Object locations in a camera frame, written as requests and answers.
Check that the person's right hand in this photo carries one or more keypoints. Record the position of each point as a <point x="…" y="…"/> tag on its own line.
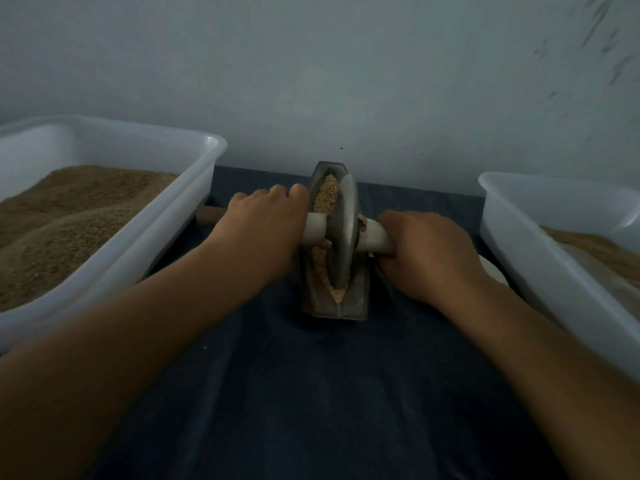
<point x="430" y="257"/>

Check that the person's left hand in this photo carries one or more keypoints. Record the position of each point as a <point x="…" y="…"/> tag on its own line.
<point x="255" y="233"/>

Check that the boat-shaped metal grinding trough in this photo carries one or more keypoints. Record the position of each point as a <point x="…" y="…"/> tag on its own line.
<point x="338" y="307"/>

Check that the large brown grain heap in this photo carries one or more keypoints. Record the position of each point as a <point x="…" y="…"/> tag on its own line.
<point x="60" y="235"/>
<point x="598" y="250"/>

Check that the person's left forearm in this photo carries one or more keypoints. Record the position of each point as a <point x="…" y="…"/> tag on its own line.
<point x="100" y="380"/>

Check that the person's right forearm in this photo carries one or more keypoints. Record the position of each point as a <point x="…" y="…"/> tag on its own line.
<point x="555" y="390"/>

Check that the white round plate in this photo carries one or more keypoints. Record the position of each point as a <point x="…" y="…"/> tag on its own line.
<point x="495" y="270"/>

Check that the white plastic tub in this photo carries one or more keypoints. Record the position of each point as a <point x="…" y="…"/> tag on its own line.
<point x="550" y="285"/>
<point x="160" y="230"/>

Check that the dark blue table cloth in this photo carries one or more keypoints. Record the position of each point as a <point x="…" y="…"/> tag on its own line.
<point x="320" y="425"/>

